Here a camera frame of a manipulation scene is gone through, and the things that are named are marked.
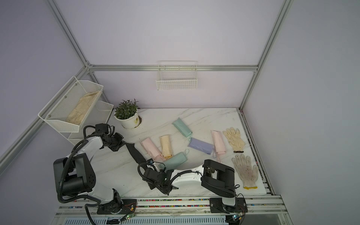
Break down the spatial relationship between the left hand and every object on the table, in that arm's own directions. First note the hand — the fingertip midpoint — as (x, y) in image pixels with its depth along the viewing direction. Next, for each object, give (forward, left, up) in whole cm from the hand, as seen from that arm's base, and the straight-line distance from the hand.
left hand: (125, 142), depth 91 cm
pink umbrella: (-4, -17, -5) cm, 19 cm away
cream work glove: (+8, -75, -7) cm, 76 cm away
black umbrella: (-28, -22, +3) cm, 36 cm away
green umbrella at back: (+17, -38, -6) cm, 42 cm away
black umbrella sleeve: (-8, -9, -4) cm, 13 cm away
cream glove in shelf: (+3, +20, +23) cm, 31 cm away
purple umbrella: (+1, -50, -5) cm, 50 cm away
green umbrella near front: (-11, -33, -5) cm, 35 cm away
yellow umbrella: (-3, -27, -4) cm, 28 cm away
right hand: (-22, -21, -7) cm, 30 cm away
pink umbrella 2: (+1, -64, -5) cm, 64 cm away
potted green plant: (+16, 0, +11) cm, 20 cm away
